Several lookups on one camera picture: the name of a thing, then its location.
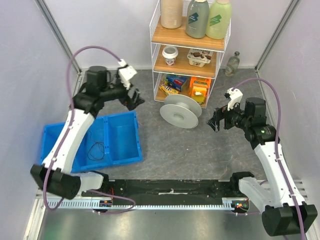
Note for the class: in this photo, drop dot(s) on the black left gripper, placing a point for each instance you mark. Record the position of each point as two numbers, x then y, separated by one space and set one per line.
131 103

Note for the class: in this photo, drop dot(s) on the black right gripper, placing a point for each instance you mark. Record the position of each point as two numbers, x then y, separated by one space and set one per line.
220 117

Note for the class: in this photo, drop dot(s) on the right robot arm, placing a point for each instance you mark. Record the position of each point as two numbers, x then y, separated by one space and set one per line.
283 209

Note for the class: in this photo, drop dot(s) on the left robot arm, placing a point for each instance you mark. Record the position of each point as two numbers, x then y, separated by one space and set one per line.
54 175

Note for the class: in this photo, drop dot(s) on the yellow candy bag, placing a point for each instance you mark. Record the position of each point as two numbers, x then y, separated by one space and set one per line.
167 90

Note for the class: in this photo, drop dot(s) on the orange snack box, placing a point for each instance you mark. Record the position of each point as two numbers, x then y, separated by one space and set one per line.
199 88

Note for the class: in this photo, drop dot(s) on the blue plastic compartment bin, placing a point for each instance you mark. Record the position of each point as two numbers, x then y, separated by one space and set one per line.
111 140

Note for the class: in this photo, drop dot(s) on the blue snack box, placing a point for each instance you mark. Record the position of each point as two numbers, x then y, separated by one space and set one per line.
176 82

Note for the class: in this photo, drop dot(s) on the clear glass bottle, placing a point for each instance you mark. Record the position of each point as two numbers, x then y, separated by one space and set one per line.
232 64

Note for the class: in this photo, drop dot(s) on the white yogurt cup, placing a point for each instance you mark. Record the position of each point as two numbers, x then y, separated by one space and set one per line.
170 53

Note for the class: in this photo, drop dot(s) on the chocolate dessert tub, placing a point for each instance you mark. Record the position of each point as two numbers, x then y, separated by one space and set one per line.
199 57

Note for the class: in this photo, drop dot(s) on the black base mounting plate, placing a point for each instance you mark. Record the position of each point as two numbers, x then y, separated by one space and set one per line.
138 188

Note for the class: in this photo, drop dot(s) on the beige bottle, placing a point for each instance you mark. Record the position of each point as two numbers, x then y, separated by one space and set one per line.
171 12

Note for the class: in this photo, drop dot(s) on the grey green bottle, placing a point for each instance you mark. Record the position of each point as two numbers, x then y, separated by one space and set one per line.
197 18

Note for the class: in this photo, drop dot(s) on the light green bottle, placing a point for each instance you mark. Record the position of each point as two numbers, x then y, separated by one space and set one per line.
219 18

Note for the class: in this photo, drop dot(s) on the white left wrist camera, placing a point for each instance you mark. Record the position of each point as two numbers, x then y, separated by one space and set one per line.
126 72

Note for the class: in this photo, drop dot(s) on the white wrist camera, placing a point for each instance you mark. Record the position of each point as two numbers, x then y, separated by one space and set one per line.
234 95
126 72

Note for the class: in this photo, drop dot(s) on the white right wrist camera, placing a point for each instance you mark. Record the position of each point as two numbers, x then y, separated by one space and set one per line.
234 95

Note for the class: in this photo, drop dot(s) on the grey plastic cable spool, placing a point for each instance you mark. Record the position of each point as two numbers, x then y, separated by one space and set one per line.
181 111

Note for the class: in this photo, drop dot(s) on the white wire shelf rack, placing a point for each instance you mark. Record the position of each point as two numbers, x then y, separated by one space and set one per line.
161 37

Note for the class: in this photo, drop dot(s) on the grey slotted cable duct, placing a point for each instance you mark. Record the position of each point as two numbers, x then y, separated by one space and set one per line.
151 203

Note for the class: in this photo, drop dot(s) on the left aluminium frame post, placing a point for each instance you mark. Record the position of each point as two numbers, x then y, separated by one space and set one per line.
42 5

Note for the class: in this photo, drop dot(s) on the aluminium frame post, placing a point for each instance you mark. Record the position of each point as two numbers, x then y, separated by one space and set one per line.
293 4
42 5

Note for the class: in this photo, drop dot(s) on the right aluminium frame post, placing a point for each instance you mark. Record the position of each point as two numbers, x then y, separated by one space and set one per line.
293 4

